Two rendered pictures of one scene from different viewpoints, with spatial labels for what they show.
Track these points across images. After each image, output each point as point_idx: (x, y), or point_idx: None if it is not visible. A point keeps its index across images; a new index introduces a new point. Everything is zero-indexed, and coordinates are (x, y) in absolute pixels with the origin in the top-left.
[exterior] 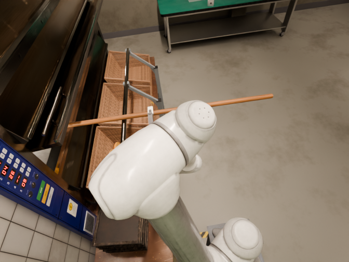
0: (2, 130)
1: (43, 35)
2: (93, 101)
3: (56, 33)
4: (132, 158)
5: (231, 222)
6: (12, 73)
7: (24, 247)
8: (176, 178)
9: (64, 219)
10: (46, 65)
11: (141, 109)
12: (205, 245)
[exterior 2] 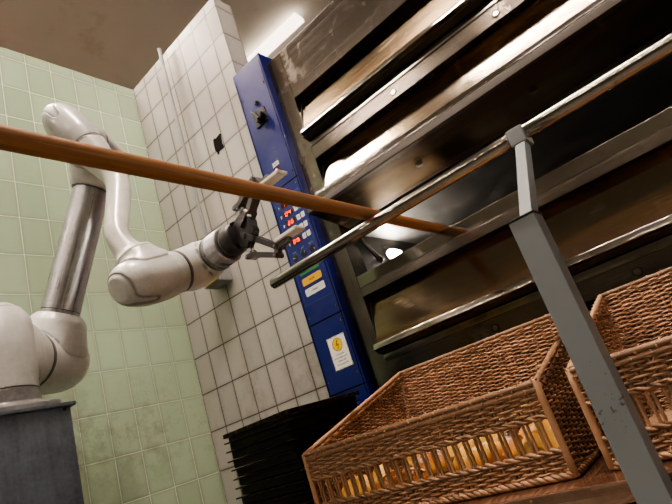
0: (319, 180)
1: (498, 41)
2: (645, 225)
3: (550, 20)
4: None
5: (17, 307)
6: (367, 117)
7: (275, 304)
8: None
9: (317, 342)
10: (444, 103)
11: None
12: (51, 272)
